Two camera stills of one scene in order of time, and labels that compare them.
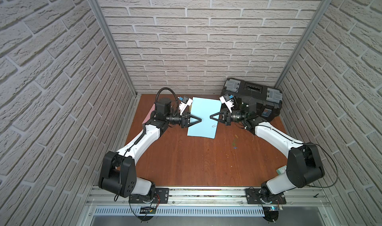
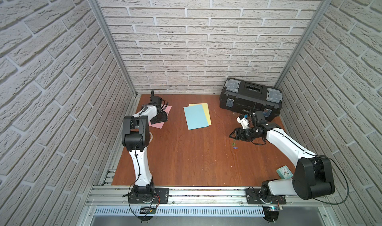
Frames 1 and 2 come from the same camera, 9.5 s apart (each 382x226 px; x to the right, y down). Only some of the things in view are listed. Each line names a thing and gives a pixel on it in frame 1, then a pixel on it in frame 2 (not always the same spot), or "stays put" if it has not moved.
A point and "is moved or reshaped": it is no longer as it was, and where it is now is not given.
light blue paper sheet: (203, 108) is moved or reshaped
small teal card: (281, 169) stays put
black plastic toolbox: (261, 101) stays put
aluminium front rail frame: (304, 206) stays put
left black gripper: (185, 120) to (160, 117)
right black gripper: (226, 117) to (239, 134)
